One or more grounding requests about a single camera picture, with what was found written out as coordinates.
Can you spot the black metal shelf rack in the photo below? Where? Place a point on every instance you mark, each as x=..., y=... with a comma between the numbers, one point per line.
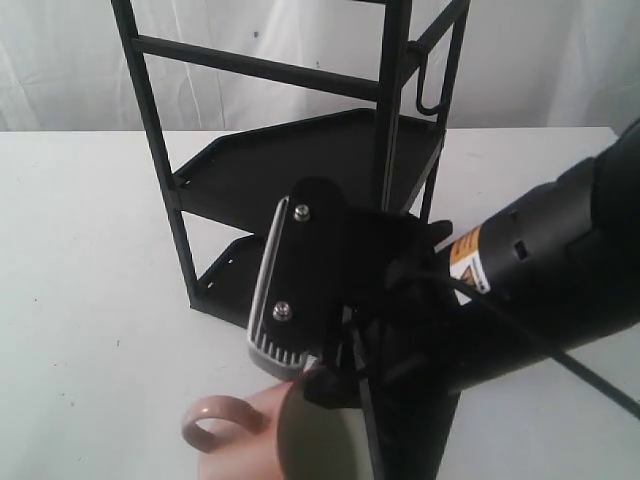
x=384, y=155

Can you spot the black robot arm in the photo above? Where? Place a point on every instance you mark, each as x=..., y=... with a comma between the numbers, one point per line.
x=555, y=269

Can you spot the white backdrop curtain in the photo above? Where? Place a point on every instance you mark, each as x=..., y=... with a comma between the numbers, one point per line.
x=523, y=63

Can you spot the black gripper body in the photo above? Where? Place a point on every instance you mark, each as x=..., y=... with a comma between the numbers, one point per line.
x=353, y=302

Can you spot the pink ceramic mug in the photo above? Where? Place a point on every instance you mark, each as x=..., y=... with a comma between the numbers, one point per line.
x=276, y=434

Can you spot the black wire hook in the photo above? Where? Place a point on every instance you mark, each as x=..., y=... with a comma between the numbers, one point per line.
x=416, y=48

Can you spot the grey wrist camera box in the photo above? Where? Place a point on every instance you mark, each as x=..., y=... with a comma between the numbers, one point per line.
x=289, y=311

